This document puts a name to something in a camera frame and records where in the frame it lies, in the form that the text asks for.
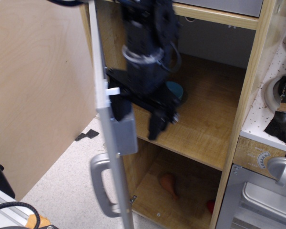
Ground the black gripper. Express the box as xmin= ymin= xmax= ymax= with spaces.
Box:
xmin=106 ymin=57 xmax=181 ymax=140

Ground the silver fridge door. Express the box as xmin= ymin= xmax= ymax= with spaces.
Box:
xmin=88 ymin=0 xmax=134 ymax=229

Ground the silver fridge door handle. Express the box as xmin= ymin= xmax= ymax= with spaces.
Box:
xmin=90 ymin=153 xmax=121 ymax=218

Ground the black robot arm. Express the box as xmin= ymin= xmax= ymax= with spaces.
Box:
xmin=106 ymin=0 xmax=181 ymax=140

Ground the silver ice dispenser panel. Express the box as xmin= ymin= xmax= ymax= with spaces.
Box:
xmin=112 ymin=111 xmax=138 ymax=156

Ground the black tape on floor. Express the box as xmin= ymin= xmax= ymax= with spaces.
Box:
xmin=75 ymin=129 xmax=99 ymax=142

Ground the orange toy chicken drumstick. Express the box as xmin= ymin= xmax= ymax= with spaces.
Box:
xmin=159 ymin=173 xmax=179 ymax=200

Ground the plywood board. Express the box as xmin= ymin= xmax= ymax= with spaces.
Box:
xmin=0 ymin=0 xmax=96 ymax=200

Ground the wooden toy kitchen cabinet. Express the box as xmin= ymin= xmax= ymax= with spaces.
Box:
xmin=80 ymin=0 xmax=286 ymax=229

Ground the red toy item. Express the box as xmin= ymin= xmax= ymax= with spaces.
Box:
xmin=206 ymin=200 xmax=215 ymax=214

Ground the silver oven door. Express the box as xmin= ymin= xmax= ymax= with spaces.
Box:
xmin=216 ymin=165 xmax=286 ymax=229

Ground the orange tape piece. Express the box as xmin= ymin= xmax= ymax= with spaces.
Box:
xmin=26 ymin=213 xmax=52 ymax=229

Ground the silver oven knob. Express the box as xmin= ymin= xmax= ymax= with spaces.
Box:
xmin=267 ymin=157 xmax=286 ymax=187

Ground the silver freezer door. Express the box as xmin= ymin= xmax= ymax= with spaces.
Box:
xmin=174 ymin=0 xmax=263 ymax=17

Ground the aluminium frame rail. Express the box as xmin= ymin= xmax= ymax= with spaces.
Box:
xmin=0 ymin=185 xmax=31 ymax=225

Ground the silver oven door handle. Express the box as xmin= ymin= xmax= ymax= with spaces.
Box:
xmin=242 ymin=182 xmax=286 ymax=222

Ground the black braided cable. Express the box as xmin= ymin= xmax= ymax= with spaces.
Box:
xmin=0 ymin=201 xmax=41 ymax=229

